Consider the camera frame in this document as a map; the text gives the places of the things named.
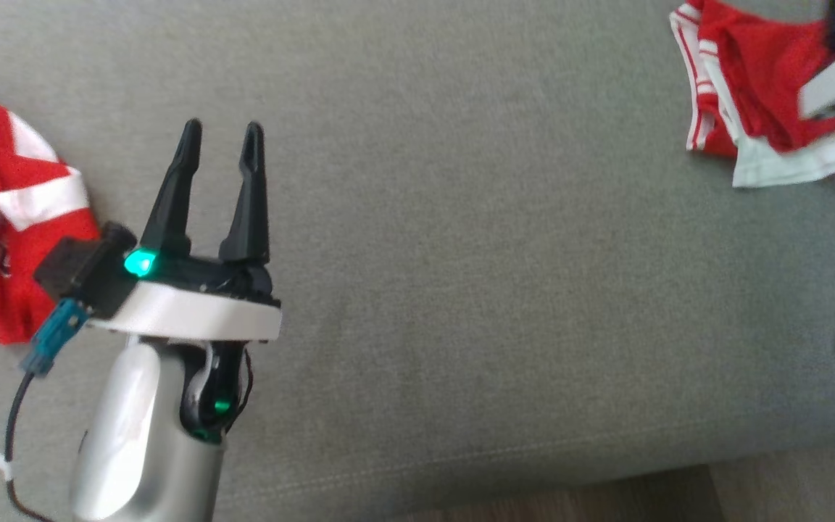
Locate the black cable with blue plug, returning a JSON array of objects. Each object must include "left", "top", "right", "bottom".
[{"left": 4, "top": 297, "right": 92, "bottom": 522}]

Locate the grey fabric sofa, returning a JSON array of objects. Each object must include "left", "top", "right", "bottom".
[{"left": 0, "top": 0, "right": 835, "bottom": 522}]

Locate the red basketball jersey with number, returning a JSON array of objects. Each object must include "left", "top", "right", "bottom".
[{"left": 669, "top": 0, "right": 835, "bottom": 190}]

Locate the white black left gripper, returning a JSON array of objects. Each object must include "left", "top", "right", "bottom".
[{"left": 88, "top": 117, "right": 283, "bottom": 344}]

